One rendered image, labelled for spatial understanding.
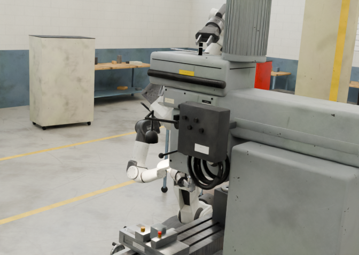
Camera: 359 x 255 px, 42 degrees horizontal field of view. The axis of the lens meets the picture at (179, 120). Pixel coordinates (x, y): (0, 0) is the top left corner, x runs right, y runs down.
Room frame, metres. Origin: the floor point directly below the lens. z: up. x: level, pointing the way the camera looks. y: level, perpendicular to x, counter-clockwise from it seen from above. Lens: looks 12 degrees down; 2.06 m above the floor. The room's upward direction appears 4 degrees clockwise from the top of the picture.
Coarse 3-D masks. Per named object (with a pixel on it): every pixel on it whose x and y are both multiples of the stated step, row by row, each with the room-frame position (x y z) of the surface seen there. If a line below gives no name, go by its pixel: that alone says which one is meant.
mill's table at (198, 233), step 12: (204, 216) 2.56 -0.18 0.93; (180, 228) 2.38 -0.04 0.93; (192, 228) 2.39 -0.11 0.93; (204, 228) 2.40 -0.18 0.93; (216, 228) 2.41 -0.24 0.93; (180, 240) 2.24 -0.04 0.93; (192, 240) 2.25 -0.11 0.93; (204, 240) 2.26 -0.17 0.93; (216, 240) 2.28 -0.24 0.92; (132, 252) 2.08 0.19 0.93; (192, 252) 2.12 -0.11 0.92; (204, 252) 2.20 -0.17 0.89
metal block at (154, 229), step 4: (156, 224) 2.11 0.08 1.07; (160, 224) 2.12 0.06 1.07; (152, 228) 2.08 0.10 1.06; (156, 228) 2.07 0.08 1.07; (160, 228) 2.07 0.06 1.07; (164, 228) 2.08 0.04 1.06; (152, 232) 2.08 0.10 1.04; (156, 232) 2.06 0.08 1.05; (164, 232) 2.09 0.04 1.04; (152, 236) 2.07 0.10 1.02; (156, 236) 2.06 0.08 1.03
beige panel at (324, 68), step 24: (312, 0) 3.76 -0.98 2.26; (336, 0) 3.64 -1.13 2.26; (312, 24) 3.75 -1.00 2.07; (336, 24) 3.62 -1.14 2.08; (312, 48) 3.73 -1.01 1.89; (336, 48) 3.60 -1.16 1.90; (312, 72) 3.72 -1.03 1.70; (336, 72) 3.59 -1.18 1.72; (312, 96) 3.70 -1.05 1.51; (336, 96) 3.57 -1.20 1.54
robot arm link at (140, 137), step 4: (144, 120) 2.71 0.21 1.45; (140, 124) 2.69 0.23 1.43; (136, 128) 2.75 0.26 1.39; (140, 128) 2.67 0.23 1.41; (140, 132) 2.67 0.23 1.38; (136, 136) 2.68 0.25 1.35; (140, 136) 2.66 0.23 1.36; (144, 136) 2.65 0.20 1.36; (136, 140) 2.66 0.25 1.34; (140, 140) 2.65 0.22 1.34; (144, 140) 2.65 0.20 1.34
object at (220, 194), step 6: (222, 186) 2.54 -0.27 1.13; (228, 186) 2.55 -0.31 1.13; (216, 192) 2.51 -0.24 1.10; (222, 192) 2.48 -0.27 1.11; (216, 198) 2.51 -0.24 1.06; (222, 198) 2.48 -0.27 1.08; (216, 204) 2.51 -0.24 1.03; (222, 204) 2.48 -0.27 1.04; (216, 210) 2.51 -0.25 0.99; (222, 210) 2.47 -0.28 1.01; (216, 216) 2.50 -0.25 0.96; (222, 216) 2.47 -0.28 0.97; (222, 222) 2.47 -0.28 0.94
